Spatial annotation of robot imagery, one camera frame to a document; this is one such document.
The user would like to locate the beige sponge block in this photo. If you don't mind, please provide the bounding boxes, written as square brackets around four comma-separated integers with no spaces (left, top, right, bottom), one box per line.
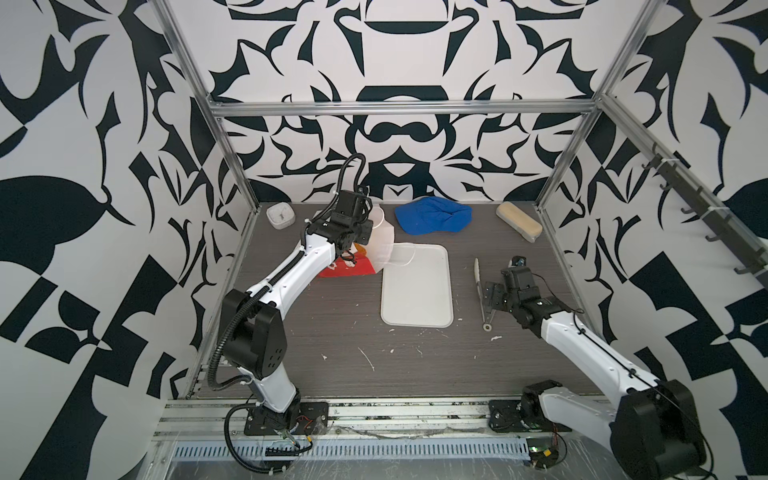
[496,202,543,243]

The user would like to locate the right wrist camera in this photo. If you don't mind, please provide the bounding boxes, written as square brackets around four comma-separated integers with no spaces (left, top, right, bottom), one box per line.
[508,256,528,268]

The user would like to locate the blue cloth cap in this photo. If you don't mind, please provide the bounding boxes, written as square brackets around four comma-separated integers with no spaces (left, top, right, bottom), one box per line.
[394,197,472,235]

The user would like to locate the white slotted cable duct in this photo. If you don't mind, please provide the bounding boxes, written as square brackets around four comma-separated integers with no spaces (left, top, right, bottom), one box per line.
[172,437,530,461]

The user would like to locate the black wall hook rail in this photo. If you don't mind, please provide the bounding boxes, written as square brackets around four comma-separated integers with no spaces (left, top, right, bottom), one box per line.
[640,143,767,289]

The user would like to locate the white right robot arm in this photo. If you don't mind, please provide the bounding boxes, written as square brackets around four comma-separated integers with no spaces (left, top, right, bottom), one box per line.
[476,265,714,479]

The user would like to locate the white red paper bag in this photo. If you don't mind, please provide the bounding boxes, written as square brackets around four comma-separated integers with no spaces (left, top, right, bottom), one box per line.
[319,204,416,278]

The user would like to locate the black corrugated cable conduit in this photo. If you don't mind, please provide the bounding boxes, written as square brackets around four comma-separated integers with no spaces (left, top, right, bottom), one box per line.
[206,287,271,391]

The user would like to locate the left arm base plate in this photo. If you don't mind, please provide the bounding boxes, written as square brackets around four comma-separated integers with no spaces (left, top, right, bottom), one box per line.
[244,401,329,436]

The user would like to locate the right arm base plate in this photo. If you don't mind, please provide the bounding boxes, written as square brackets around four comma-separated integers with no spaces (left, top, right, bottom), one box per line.
[488,399,572,433]

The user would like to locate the green circuit board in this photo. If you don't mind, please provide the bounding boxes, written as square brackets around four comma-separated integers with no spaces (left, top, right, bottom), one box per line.
[526,437,560,470]

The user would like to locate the white plastic tray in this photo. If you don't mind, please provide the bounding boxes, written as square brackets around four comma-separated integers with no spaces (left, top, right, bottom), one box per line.
[380,243,454,329]

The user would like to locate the white square analog clock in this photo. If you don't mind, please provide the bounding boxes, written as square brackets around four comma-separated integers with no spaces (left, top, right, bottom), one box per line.
[266,202,296,230]

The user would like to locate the metal white-tipped tongs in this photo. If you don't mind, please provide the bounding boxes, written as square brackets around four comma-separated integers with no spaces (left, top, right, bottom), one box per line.
[473,258,493,332]

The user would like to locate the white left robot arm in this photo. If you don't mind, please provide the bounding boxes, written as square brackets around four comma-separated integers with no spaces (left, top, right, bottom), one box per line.
[206,187,373,414]

